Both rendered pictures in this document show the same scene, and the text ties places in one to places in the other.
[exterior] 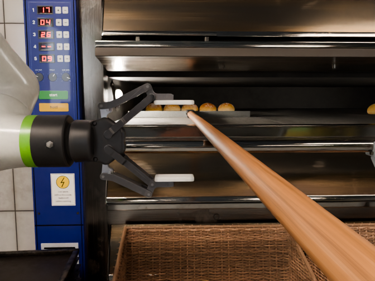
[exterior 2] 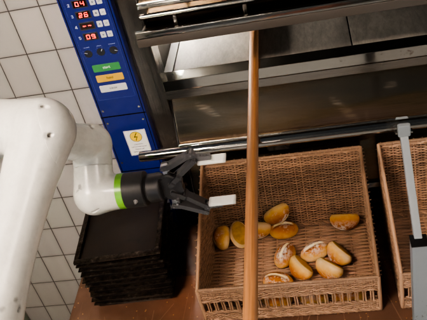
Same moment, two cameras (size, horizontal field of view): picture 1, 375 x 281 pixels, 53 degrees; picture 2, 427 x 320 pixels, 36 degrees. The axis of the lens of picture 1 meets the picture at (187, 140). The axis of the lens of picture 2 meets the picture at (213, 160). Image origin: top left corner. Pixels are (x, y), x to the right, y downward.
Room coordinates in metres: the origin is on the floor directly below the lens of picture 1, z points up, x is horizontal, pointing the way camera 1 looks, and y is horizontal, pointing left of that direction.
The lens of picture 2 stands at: (-0.58, -0.32, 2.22)
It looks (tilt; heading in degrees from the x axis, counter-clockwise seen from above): 37 degrees down; 15
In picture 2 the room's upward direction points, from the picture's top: 15 degrees counter-clockwise
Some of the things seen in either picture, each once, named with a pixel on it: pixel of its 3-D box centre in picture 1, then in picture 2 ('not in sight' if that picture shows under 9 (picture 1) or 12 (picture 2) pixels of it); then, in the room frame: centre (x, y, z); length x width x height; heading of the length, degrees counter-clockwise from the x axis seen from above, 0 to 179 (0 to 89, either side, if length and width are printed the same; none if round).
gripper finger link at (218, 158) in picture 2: (174, 102); (211, 159); (0.66, 0.02, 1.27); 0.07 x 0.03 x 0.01; 92
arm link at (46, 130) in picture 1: (57, 140); (138, 188); (0.66, 0.23, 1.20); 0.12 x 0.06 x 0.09; 2
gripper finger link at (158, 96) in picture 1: (158, 91); (199, 154); (0.66, 0.05, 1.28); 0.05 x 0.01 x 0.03; 92
